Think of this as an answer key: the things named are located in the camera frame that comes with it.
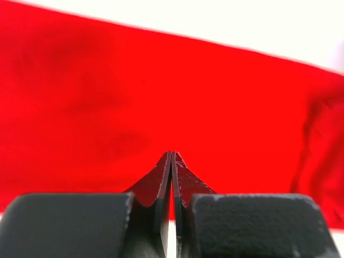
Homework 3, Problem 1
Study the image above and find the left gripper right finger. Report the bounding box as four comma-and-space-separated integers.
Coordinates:
171, 152, 340, 257

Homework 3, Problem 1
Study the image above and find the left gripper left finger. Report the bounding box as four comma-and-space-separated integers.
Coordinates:
1, 152, 171, 257

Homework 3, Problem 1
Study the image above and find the red t-shirt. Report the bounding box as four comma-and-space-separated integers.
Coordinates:
1, 1, 343, 228

